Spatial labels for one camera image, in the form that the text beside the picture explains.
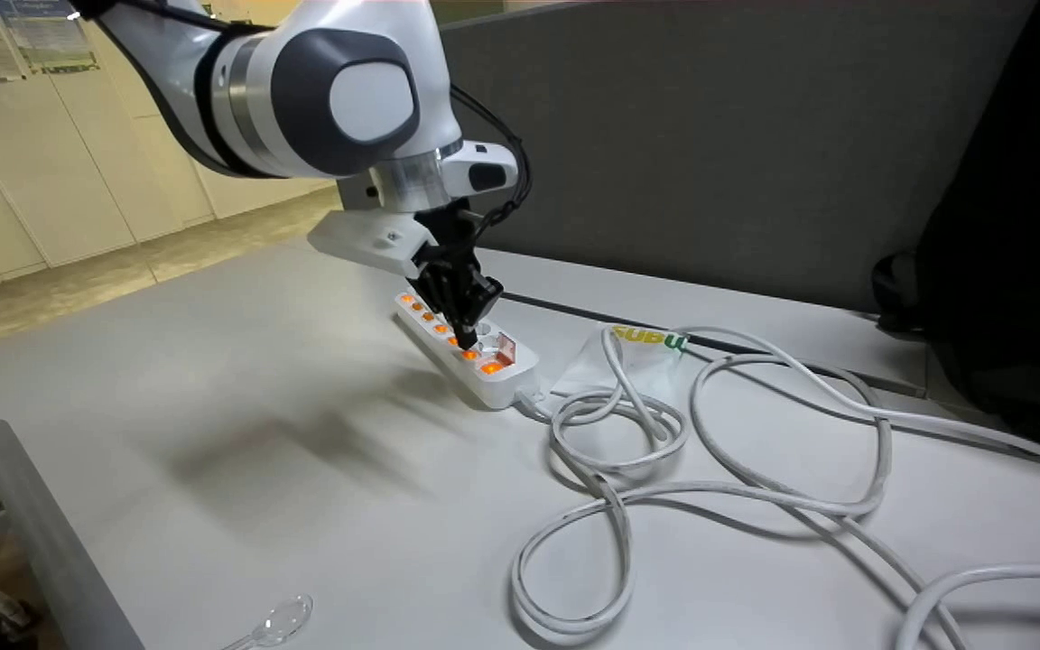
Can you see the grey partition panel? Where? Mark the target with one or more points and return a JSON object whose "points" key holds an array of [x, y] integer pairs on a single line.
{"points": [[723, 144]]}

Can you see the clear plastic spoon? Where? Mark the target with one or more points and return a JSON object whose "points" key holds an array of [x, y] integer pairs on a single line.
{"points": [[271, 623]]}

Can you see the white power strip orange switches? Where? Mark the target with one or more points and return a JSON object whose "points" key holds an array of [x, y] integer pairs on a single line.
{"points": [[506, 369]]}

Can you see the black office chair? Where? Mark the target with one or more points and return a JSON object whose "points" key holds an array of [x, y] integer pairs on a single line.
{"points": [[1011, 217]]}

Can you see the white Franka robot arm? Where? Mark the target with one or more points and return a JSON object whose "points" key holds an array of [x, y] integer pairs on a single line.
{"points": [[306, 84]]}

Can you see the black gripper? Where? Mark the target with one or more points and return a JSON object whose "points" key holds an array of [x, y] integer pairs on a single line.
{"points": [[448, 257]]}

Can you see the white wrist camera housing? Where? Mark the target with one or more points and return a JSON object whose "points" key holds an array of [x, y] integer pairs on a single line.
{"points": [[363, 238]]}

